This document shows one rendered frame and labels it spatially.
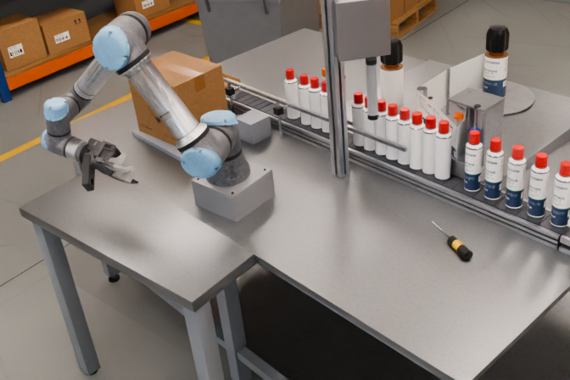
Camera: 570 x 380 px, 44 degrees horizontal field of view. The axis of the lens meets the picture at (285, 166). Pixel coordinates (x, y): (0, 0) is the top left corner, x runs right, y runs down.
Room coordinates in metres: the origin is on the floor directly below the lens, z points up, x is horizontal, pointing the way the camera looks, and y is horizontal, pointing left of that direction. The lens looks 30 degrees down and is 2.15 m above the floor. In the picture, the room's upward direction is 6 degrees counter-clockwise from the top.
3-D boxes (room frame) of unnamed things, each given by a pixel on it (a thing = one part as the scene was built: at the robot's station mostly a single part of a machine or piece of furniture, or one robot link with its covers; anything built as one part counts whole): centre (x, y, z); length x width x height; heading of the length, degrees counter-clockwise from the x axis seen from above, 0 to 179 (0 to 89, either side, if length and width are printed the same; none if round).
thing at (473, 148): (1.90, -0.59, 0.98); 0.05 x 0.05 x 0.20
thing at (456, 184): (2.28, -0.28, 0.86); 1.65 x 0.08 x 0.04; 40
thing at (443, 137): (1.99, -0.52, 0.98); 0.05 x 0.05 x 0.20
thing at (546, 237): (2.28, -0.28, 0.85); 1.65 x 0.11 x 0.05; 40
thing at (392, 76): (2.52, -0.45, 1.03); 0.09 x 0.09 x 0.30
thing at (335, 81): (2.15, -0.19, 1.16); 0.04 x 0.04 x 0.67; 40
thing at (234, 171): (2.07, 0.19, 0.98); 0.15 x 0.15 x 0.10
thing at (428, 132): (2.03, -0.48, 0.98); 0.05 x 0.05 x 0.20
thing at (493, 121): (2.01, -0.62, 1.01); 0.14 x 0.13 x 0.26; 40
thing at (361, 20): (2.14, -0.28, 1.38); 0.17 x 0.10 x 0.19; 95
